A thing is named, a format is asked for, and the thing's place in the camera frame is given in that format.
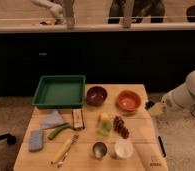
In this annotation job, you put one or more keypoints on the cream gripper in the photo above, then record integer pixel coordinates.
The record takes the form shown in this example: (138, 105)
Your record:
(157, 109)

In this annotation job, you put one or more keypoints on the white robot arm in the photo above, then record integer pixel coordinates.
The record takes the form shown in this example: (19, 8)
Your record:
(178, 99)

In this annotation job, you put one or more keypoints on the orange bowl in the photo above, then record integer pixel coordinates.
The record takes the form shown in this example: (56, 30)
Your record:
(128, 100)

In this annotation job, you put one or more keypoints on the dark red grape bunch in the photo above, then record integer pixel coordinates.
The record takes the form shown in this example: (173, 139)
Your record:
(120, 128)

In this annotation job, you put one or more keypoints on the white cup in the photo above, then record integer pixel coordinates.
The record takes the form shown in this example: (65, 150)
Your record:
(122, 149)

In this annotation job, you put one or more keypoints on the yellow green toy fruit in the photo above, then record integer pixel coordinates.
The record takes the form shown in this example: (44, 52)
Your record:
(104, 124)

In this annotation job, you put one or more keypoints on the dark maroon bowl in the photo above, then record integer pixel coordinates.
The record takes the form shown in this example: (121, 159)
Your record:
(96, 96)

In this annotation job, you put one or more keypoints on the small metal cup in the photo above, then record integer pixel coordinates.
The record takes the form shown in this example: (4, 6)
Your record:
(99, 150)

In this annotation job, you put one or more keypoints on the wooden block with stripe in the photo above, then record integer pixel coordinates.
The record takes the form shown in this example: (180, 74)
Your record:
(78, 122)

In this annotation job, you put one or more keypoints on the green vegetable toy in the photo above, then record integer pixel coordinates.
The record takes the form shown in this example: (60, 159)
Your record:
(57, 130)

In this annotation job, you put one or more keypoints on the light blue cloth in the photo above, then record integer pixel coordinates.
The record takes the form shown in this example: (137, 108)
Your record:
(52, 120)

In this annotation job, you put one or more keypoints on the green plastic tray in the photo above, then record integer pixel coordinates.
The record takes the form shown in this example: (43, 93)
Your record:
(60, 91)

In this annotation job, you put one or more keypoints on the blue sponge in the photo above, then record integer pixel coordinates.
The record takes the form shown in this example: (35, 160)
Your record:
(36, 140)

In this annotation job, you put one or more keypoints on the black chair base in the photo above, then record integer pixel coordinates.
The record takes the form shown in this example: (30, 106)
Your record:
(9, 138)

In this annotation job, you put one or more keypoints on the yellow handled utensil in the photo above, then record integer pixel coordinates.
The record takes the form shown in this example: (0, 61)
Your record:
(62, 150)

